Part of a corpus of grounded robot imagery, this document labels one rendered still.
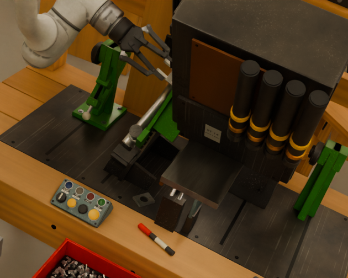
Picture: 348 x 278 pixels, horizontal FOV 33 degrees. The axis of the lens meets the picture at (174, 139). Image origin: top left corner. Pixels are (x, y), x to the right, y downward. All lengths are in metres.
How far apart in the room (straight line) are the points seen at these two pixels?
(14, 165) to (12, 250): 1.01
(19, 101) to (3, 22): 2.36
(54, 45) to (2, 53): 2.37
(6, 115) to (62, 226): 0.49
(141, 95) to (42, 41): 0.54
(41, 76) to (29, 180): 0.59
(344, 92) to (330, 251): 0.50
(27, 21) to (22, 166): 0.44
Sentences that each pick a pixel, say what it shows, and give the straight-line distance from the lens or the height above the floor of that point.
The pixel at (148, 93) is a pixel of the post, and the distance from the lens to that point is 2.05.
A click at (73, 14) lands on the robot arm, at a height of 1.32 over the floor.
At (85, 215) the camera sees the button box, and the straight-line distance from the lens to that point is 1.62.
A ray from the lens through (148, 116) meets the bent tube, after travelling 1.77.
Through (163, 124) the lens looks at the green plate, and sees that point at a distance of 1.62.
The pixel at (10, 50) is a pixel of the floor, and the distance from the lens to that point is 4.06.
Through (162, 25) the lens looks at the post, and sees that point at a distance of 1.93.
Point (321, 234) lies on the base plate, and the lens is 1.87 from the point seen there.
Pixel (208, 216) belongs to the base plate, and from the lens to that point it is 1.75.
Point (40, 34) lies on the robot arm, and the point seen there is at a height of 1.28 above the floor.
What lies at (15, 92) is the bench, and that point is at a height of 0.88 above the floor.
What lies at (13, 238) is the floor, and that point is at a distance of 2.78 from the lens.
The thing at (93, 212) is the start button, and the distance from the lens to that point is 1.60.
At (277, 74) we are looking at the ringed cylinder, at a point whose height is 1.55.
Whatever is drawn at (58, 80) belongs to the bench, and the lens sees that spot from 2.19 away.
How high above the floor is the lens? 2.06
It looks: 36 degrees down
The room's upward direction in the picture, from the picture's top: 17 degrees clockwise
